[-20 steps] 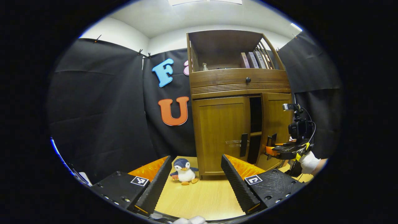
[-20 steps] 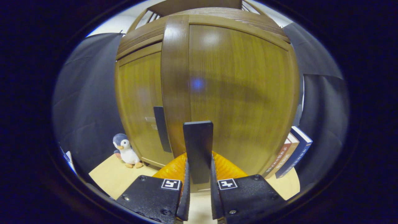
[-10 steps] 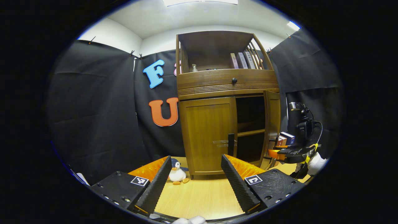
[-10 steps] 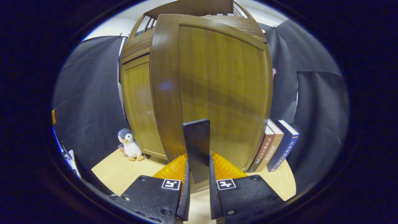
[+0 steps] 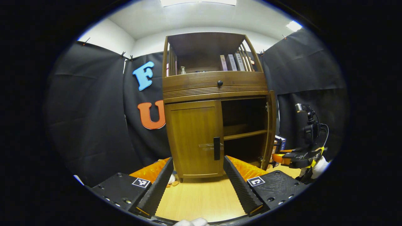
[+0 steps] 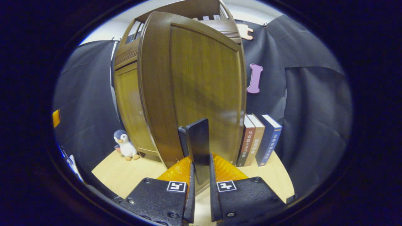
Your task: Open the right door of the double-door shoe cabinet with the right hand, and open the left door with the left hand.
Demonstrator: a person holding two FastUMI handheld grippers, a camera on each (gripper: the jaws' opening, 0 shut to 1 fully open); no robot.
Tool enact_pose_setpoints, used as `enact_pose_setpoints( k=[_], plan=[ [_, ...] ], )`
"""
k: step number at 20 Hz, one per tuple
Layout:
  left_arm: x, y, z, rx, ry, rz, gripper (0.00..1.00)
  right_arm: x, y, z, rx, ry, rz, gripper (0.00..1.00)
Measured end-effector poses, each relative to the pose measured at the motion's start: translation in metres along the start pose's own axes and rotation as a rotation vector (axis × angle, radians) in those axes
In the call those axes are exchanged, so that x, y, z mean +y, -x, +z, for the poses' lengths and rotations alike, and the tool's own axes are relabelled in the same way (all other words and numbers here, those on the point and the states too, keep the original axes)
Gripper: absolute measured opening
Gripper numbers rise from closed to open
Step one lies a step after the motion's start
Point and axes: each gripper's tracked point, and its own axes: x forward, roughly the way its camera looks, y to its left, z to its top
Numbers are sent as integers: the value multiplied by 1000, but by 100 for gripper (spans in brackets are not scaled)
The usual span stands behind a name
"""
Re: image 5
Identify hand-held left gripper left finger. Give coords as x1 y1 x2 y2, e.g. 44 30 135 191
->
85 157 174 218

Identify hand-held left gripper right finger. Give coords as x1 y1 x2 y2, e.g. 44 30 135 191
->
224 155 308 217

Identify wooden shoe cabinet door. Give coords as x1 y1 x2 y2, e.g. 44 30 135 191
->
164 100 225 179
261 90 277 171

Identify brown wooden shoe cabinet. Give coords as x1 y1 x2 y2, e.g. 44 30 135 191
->
162 31 277 183

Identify wooden cabinet drawer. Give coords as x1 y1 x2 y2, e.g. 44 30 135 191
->
162 71 268 104

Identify penguin plush toy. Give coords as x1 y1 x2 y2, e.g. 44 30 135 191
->
166 174 180 188

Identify dark blue book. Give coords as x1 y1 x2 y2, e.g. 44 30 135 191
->
275 135 287 151

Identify wooden inner shelf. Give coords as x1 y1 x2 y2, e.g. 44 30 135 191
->
224 130 268 141

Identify clear tape strip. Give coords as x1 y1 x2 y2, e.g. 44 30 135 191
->
199 143 224 151

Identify black backdrop cloth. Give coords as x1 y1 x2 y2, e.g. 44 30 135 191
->
43 28 349 187

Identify purple grey book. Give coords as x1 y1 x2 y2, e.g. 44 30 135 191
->
227 54 238 71

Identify small ceiling light panel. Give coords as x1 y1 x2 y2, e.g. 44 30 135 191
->
286 20 303 32

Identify large ceiling light panel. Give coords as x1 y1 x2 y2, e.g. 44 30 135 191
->
160 0 237 7

